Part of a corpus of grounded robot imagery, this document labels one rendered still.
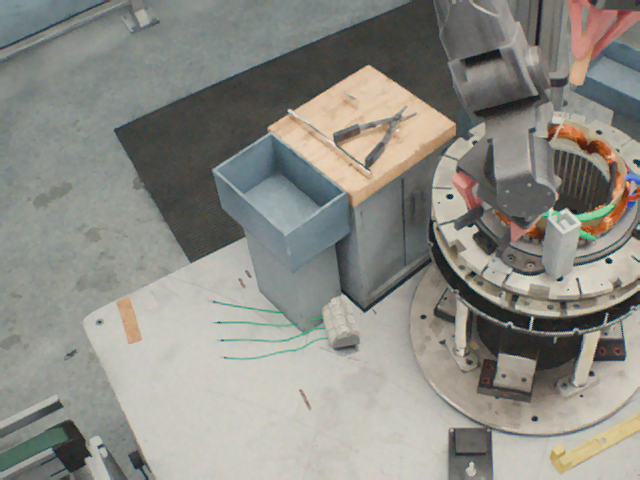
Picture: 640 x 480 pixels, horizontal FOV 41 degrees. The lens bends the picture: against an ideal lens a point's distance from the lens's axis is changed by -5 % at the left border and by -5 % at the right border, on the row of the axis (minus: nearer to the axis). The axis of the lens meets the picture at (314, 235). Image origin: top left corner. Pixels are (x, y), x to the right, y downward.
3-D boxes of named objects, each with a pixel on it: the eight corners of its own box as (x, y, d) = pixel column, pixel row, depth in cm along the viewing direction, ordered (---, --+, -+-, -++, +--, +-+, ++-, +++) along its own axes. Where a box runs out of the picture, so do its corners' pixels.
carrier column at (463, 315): (459, 362, 133) (465, 281, 117) (450, 351, 135) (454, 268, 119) (473, 354, 134) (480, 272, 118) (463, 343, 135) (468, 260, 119)
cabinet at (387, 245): (365, 314, 143) (354, 206, 123) (292, 248, 153) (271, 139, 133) (451, 247, 150) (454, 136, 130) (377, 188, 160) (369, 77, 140)
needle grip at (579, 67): (579, 87, 97) (594, 37, 93) (565, 81, 97) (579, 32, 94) (584, 83, 98) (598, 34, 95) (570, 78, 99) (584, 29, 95)
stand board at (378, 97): (353, 208, 123) (352, 196, 121) (269, 139, 133) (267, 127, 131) (456, 135, 130) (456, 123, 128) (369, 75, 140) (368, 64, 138)
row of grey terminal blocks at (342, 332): (363, 351, 139) (361, 336, 135) (333, 358, 138) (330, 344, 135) (347, 301, 145) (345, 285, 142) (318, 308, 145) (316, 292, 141)
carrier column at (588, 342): (575, 393, 128) (598, 314, 112) (565, 381, 129) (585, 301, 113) (588, 384, 128) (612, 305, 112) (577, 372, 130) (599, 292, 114)
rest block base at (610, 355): (592, 361, 131) (594, 356, 130) (588, 317, 136) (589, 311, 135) (625, 361, 130) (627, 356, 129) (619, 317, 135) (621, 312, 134)
